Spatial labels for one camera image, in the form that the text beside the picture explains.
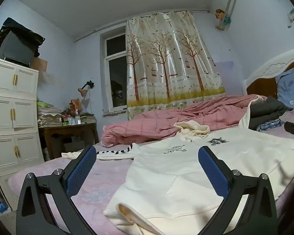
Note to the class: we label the stack of papers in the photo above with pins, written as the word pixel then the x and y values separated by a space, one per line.
pixel 49 116

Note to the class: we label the wall photo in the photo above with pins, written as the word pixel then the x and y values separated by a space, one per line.
pixel 292 17

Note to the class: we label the cardboard box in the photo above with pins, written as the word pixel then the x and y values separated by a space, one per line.
pixel 40 63

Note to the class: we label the pink checked quilt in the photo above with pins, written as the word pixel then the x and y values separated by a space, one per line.
pixel 161 124

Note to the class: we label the wooden table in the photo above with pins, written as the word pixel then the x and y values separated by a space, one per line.
pixel 63 129

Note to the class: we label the tree print curtain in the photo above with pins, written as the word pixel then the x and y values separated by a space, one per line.
pixel 161 66

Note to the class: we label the white framed window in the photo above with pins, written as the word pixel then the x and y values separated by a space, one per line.
pixel 116 49

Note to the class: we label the white wooden headboard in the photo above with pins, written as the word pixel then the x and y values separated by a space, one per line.
pixel 267 68

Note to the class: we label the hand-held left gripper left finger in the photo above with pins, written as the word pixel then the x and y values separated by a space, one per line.
pixel 80 169

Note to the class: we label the curtain rod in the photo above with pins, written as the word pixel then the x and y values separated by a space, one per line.
pixel 201 10

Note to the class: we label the white hoodie with black print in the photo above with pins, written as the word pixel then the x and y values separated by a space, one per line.
pixel 174 176

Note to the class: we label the clear plastic bottle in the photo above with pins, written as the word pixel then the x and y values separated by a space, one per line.
pixel 77 118

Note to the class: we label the dark grey clothes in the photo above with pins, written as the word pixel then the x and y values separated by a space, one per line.
pixel 267 112

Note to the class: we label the blue patterned cloth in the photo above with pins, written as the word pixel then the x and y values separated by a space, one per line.
pixel 269 125

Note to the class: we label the hanging toy on wall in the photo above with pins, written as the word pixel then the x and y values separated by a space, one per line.
pixel 221 14

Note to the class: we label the pink bed sheet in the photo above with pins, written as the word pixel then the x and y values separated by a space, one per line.
pixel 100 188

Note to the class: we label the blue flower pillow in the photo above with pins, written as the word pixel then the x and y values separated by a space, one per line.
pixel 291 88

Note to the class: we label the white storage cabinet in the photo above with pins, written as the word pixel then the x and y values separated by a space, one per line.
pixel 5 112

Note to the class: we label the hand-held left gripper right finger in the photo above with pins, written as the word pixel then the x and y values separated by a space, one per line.
pixel 213 173

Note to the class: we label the brown wooden ornament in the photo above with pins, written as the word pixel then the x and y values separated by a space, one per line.
pixel 75 105

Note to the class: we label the black bag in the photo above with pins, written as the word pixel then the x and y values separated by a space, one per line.
pixel 22 30

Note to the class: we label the wall mounted desk lamp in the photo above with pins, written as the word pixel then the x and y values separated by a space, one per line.
pixel 83 91

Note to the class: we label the grey television set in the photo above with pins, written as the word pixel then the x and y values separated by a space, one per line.
pixel 14 49

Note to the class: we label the stack of green books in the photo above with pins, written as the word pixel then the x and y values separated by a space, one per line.
pixel 88 118

